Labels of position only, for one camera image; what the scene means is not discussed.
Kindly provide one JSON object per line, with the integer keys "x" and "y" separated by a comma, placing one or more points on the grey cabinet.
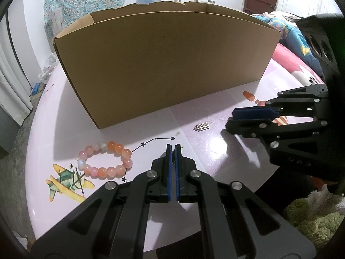
{"x": 6, "y": 132}

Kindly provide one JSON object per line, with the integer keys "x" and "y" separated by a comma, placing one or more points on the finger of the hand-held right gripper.
{"x": 256, "y": 129}
{"x": 253, "y": 113}

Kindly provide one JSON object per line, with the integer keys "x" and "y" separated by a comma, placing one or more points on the brown cardboard box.
{"x": 161, "y": 67}

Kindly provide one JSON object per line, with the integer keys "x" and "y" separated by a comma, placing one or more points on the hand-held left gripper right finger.
{"x": 178, "y": 178}

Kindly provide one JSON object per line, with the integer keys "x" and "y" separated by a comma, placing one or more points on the white curtain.
{"x": 13, "y": 86}

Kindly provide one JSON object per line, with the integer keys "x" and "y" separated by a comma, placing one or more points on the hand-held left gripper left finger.
{"x": 168, "y": 178}

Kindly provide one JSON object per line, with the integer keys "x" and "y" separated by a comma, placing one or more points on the green plush rug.
{"x": 312, "y": 218}

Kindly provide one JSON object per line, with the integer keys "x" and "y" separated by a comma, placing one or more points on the small blue packet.
{"x": 35, "y": 89}

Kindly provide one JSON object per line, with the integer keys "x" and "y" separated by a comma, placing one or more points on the floral hanging cloth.
{"x": 80, "y": 0}

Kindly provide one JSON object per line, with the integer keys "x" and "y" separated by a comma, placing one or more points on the silver abacus charm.
{"x": 202, "y": 126}

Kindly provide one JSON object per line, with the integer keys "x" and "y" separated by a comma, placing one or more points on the white plastic bag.
{"x": 48, "y": 67}

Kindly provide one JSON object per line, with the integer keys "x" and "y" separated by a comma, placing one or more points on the blue printed quilt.
{"x": 293, "y": 40}

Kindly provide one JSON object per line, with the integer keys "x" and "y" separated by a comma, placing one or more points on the pink floral blanket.
{"x": 293, "y": 64}

